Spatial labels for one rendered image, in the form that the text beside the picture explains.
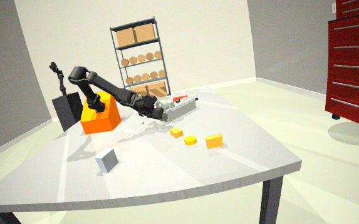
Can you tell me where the yellow cylinder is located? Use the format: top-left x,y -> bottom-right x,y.
184,136 -> 197,145

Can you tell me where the yellow cube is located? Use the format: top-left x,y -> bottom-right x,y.
205,134 -> 223,149
170,127 -> 184,138

